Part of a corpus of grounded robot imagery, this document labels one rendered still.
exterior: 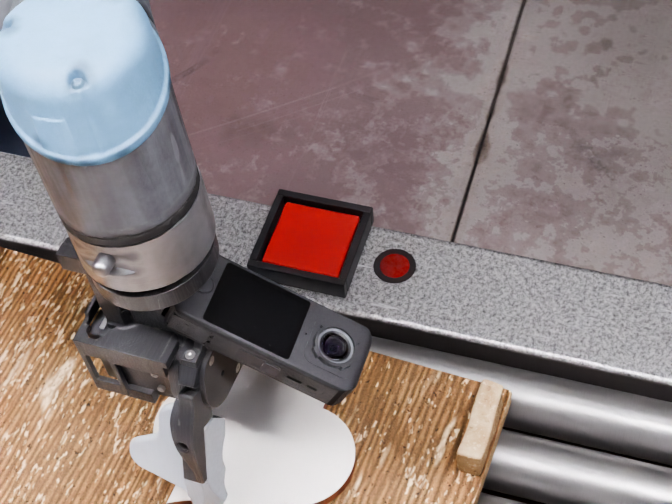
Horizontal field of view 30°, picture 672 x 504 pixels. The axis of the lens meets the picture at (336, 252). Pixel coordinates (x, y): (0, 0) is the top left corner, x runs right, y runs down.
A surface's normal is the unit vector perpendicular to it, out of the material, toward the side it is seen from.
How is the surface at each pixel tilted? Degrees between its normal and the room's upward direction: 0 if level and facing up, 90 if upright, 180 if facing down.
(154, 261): 87
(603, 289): 0
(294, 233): 0
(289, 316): 25
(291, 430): 0
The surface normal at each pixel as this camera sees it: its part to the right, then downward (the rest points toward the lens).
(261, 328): 0.34, -0.44
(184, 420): -0.36, 0.24
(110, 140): 0.37, 0.67
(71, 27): -0.13, -0.62
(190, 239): 0.77, 0.43
